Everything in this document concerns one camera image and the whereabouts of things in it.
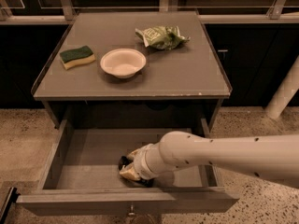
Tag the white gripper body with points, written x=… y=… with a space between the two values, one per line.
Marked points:
x=140 y=161

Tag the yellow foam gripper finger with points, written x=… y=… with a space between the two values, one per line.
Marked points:
x=129 y=172
x=136 y=155

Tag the black rxbar chocolate wrapper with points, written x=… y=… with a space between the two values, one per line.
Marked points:
x=142 y=182

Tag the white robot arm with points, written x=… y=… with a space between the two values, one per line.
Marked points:
x=271 y=158

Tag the open grey top drawer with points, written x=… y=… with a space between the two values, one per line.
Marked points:
x=81 y=177

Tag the grey cabinet with counter top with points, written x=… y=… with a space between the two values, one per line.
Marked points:
x=191 y=72

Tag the white paper bowl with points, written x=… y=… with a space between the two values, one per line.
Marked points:
x=123 y=63

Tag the green and yellow sponge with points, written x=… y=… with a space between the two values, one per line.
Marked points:
x=74 y=57

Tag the black bar at left edge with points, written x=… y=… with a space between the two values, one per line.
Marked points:
x=11 y=198

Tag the green chip bag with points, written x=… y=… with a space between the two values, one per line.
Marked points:
x=162 y=37

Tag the metal drawer handle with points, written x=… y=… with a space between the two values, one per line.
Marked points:
x=131 y=212

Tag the metal railing frame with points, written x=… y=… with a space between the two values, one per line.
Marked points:
x=209 y=11

